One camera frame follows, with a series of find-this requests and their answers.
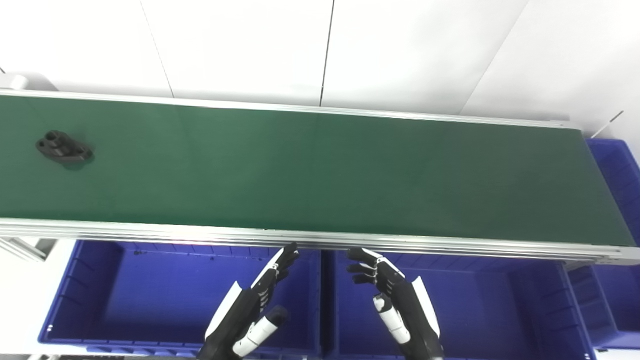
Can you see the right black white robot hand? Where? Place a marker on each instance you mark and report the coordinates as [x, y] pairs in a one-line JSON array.
[[405, 305]]

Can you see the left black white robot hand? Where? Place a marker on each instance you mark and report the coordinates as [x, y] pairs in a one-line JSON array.
[[240, 315]]

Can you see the black flanged metal part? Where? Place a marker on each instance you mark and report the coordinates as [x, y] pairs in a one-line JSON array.
[[62, 147]]

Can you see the blue plastic bin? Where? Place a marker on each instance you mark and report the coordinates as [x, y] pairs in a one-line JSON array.
[[617, 170], [490, 310], [150, 295]]

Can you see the green conveyor belt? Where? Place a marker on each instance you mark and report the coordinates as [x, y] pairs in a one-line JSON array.
[[320, 175], [200, 234]]

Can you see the aluminium conveyor support leg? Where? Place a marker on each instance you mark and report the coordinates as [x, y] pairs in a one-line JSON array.
[[22, 248]]

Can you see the grey conveyor end cover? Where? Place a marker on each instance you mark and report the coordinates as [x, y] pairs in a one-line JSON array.
[[14, 82]]

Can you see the thin grey rod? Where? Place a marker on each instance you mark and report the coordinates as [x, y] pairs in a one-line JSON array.
[[607, 124]]

